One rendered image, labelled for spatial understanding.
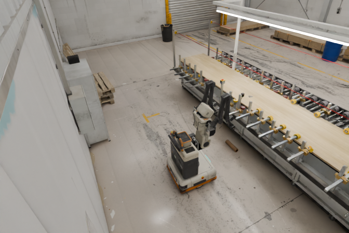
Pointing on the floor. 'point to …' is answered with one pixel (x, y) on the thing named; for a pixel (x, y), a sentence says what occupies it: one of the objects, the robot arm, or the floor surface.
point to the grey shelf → (72, 69)
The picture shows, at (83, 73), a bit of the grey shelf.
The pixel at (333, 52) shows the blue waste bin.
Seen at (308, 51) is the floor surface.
